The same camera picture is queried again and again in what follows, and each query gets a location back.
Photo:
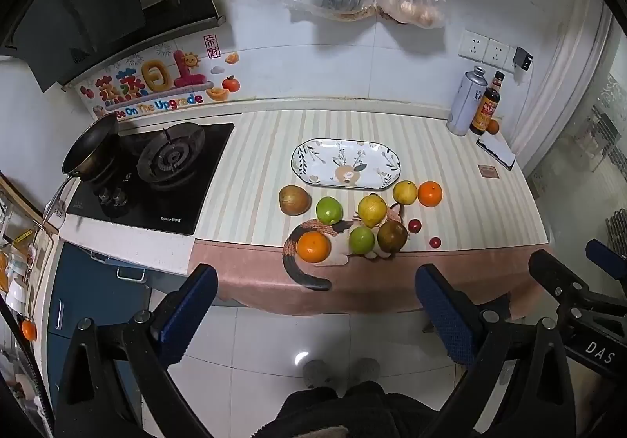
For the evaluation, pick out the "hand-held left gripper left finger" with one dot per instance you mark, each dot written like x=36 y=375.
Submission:
x=188 y=315

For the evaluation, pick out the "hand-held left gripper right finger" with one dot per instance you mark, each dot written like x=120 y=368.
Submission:
x=441 y=315

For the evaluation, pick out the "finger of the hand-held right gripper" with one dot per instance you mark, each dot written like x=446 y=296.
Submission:
x=605 y=251
x=553 y=271

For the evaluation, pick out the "dark reddish brown pear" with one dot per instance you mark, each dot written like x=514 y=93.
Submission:
x=393 y=236

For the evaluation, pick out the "green apple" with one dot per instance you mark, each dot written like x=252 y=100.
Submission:
x=328 y=210
x=361 y=240

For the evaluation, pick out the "yellow lemon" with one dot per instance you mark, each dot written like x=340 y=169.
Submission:
x=405 y=193
x=373 y=209

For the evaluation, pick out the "oval floral ceramic plate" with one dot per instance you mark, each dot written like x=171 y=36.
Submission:
x=346 y=162

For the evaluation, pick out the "red cherry tomato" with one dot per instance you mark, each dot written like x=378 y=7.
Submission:
x=435 y=242
x=414 y=226

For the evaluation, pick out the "grey slipper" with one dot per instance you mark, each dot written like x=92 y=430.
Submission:
x=319 y=373
x=365 y=372

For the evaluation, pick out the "blue kitchen cabinet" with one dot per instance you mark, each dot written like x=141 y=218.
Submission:
x=88 y=281

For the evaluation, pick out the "frosted glass door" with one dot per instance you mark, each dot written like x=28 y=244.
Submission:
x=583 y=139

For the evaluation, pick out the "small brown square coaster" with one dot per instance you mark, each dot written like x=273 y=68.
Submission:
x=488 y=171

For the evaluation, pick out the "black gas stove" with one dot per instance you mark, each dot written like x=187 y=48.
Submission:
x=161 y=188

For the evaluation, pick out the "black edged white notepad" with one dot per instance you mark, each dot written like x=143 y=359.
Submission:
x=495 y=150

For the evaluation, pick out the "person's dark trouser legs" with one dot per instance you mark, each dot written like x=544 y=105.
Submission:
x=343 y=411

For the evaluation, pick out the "small orange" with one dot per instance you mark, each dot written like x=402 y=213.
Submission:
x=29 y=330
x=493 y=126

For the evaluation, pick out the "dark sauce bottle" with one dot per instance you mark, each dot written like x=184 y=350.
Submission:
x=486 y=107

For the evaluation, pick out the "cluttered wooden shelf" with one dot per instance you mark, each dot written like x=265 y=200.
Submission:
x=19 y=242

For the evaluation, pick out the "grey metal canister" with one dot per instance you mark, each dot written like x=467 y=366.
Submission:
x=465 y=102

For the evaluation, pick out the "black frying pan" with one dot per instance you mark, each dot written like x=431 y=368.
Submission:
x=90 y=149

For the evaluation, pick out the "black plug adapter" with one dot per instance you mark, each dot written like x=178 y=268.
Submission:
x=522 y=59

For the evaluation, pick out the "white ribbed door frame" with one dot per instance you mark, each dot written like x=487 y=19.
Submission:
x=558 y=75

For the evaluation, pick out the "white wall socket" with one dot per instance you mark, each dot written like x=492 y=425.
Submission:
x=473 y=45
x=499 y=53

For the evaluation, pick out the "colourful wall sticker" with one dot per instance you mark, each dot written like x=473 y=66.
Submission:
x=156 y=85

